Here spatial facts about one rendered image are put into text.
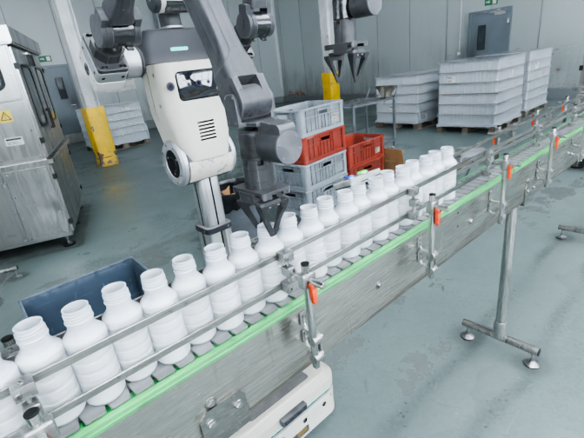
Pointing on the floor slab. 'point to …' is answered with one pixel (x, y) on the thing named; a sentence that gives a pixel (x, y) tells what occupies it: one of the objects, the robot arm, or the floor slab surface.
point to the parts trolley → (367, 112)
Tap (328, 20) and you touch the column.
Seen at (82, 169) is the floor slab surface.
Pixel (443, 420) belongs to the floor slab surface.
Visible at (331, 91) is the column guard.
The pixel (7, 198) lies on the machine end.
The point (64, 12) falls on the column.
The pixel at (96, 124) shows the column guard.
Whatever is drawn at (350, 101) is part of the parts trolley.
